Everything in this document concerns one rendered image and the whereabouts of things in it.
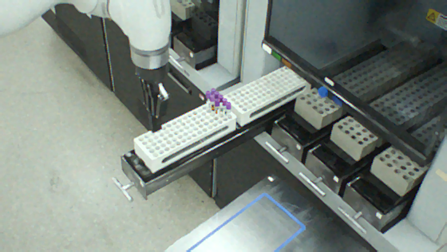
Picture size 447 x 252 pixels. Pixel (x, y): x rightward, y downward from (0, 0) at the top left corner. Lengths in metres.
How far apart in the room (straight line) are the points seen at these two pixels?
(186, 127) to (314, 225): 0.46
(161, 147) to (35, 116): 1.51
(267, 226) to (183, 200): 1.11
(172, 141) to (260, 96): 0.33
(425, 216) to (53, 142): 1.84
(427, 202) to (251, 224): 0.46
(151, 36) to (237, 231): 0.53
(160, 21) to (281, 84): 0.63
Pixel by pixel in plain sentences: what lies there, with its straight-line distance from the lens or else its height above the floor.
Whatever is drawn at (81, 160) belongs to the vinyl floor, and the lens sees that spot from 2.65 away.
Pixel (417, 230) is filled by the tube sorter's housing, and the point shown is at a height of 0.73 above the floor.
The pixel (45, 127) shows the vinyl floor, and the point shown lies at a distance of 2.84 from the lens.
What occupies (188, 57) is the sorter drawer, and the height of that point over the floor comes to 0.77.
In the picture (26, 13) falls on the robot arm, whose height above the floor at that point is 1.38.
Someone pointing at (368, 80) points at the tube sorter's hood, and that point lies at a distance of 1.39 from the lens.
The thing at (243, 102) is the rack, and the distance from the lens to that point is 1.60.
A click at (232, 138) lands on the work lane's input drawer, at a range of 1.57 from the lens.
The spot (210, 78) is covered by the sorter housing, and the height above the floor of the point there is 0.73.
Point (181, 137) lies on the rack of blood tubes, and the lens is 1.50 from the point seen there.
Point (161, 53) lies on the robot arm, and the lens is 1.23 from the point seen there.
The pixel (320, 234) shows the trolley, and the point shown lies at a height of 0.82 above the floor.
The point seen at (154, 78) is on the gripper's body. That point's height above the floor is 1.13.
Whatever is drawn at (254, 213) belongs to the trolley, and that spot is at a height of 0.82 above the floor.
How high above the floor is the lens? 1.93
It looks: 44 degrees down
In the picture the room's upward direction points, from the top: 4 degrees clockwise
